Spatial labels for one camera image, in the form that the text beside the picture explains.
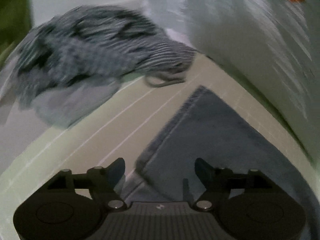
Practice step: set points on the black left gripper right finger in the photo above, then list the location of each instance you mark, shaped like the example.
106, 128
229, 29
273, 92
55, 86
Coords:
217, 182

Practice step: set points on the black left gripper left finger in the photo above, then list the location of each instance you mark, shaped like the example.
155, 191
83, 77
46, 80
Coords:
103, 180

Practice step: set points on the blue denim jeans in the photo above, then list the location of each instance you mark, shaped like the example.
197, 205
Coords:
206, 127

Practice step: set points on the light blue grey garment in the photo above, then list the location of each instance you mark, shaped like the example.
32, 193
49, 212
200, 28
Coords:
63, 107

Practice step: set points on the blue plaid shirt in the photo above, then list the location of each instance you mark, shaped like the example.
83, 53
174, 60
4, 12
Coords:
94, 41

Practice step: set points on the light blue carrot print quilt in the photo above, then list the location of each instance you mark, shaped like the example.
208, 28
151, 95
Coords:
273, 44

